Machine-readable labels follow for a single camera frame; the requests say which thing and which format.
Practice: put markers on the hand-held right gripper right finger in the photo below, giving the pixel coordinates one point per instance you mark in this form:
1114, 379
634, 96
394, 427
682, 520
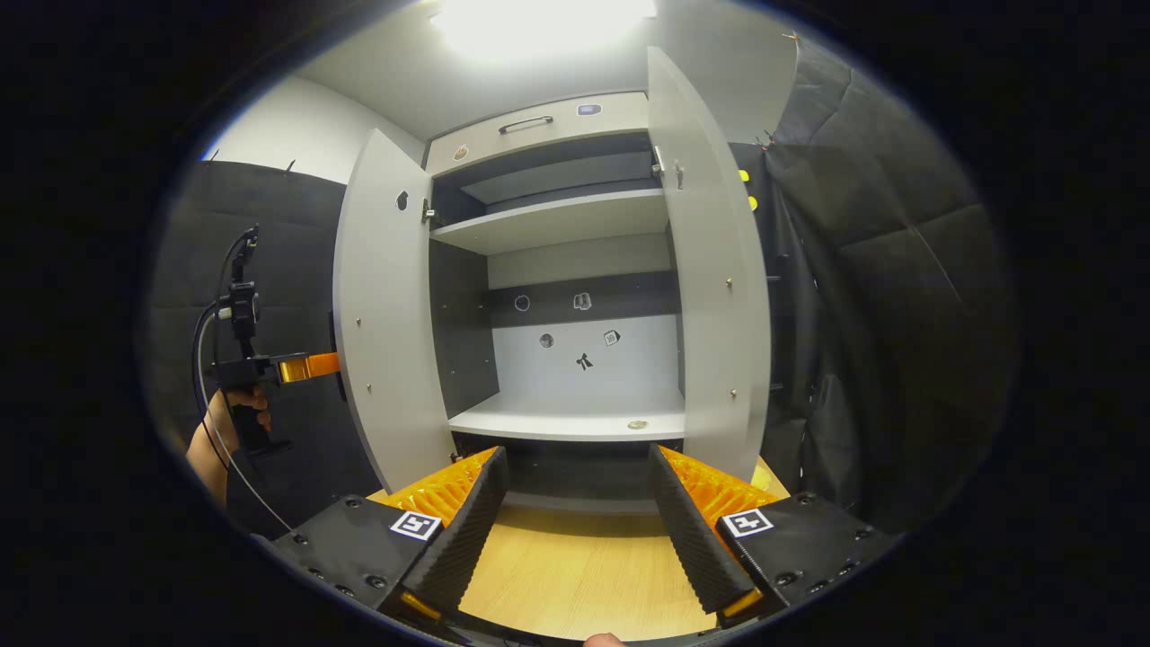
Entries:
692, 539

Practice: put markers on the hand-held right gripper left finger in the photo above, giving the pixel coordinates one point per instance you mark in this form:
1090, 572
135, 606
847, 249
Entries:
467, 530

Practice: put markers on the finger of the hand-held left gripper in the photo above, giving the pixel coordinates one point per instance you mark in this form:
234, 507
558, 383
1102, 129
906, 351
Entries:
310, 367

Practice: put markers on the grey cabinet door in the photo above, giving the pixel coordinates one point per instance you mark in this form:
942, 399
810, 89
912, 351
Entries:
710, 270
386, 314

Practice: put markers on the grey double-door shoe cabinet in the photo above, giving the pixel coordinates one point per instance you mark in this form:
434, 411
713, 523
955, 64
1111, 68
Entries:
463, 323

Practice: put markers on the white cabinet shelf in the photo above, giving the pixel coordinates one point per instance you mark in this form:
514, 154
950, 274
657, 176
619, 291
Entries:
557, 225
575, 415

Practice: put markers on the grey cabinet drawer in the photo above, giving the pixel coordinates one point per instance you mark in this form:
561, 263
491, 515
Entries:
557, 135

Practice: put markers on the black backdrop cloth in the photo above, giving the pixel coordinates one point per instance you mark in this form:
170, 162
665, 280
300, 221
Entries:
898, 314

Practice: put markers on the ceiling light panel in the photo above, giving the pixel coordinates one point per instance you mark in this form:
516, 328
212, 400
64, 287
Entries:
539, 22

